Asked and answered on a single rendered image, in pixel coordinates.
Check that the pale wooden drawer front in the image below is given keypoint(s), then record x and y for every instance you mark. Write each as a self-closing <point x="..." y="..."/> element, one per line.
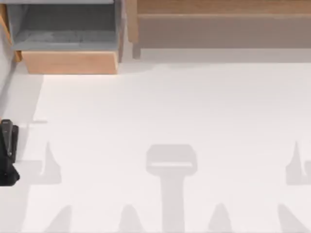
<point x="70" y="62"/>

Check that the wooden cupboard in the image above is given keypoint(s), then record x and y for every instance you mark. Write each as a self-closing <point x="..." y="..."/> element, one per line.
<point x="218" y="26"/>

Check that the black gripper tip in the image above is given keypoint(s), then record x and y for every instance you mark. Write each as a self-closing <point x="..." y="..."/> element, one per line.
<point x="7" y="155"/>

